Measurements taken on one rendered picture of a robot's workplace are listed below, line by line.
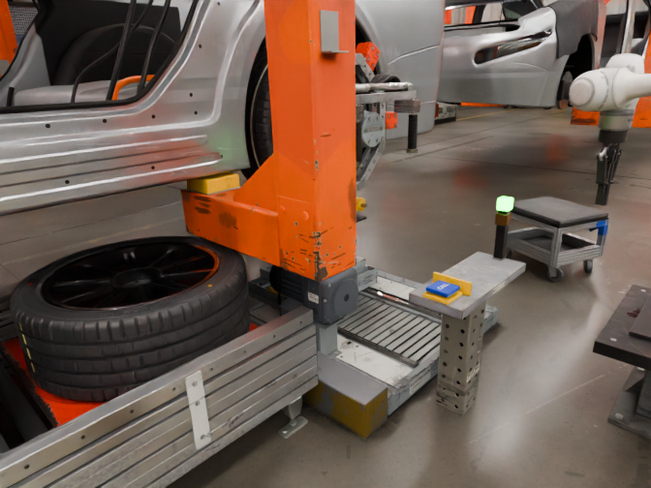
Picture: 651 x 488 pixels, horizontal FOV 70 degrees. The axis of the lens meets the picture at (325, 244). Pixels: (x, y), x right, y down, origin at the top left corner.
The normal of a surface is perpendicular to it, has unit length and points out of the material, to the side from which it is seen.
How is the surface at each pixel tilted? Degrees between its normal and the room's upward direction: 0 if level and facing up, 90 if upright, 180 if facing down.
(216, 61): 90
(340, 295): 90
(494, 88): 108
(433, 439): 0
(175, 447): 90
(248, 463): 0
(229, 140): 90
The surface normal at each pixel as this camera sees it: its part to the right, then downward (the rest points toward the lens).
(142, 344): 0.38, 0.31
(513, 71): -0.16, 0.35
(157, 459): 0.72, 0.22
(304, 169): -0.68, 0.27
